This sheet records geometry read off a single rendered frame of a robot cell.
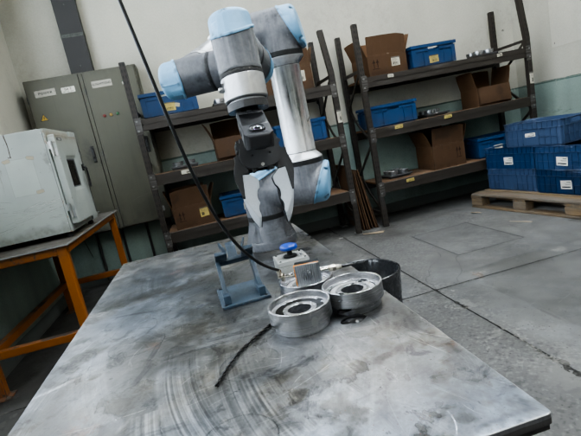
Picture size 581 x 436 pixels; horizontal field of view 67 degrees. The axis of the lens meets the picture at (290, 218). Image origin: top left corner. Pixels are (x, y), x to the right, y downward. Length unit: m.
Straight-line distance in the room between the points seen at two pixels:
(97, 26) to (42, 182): 2.39
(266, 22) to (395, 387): 0.95
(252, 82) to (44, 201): 2.29
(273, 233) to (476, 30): 4.90
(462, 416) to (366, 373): 0.13
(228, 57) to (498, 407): 0.61
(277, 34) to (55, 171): 1.96
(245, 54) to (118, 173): 3.85
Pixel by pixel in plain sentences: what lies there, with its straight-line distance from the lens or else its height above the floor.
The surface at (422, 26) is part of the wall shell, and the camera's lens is 5.54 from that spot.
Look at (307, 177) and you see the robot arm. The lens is 1.21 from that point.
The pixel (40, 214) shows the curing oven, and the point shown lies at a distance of 2.94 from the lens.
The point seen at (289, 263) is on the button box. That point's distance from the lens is 0.95.
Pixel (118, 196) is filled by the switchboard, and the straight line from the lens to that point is 4.57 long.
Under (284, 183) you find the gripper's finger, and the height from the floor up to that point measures 1.03.
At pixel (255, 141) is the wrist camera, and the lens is 0.66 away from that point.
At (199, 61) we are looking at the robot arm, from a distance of 0.89.
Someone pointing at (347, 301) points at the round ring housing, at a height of 0.83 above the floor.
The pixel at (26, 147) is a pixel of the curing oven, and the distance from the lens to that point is 2.94.
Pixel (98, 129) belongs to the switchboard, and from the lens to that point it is 4.58.
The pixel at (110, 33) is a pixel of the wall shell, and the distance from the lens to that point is 4.94.
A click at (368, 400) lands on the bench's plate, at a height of 0.80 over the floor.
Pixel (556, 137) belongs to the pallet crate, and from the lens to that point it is 4.40.
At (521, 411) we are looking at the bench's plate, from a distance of 0.52.
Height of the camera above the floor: 1.11
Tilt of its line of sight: 11 degrees down
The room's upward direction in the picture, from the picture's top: 12 degrees counter-clockwise
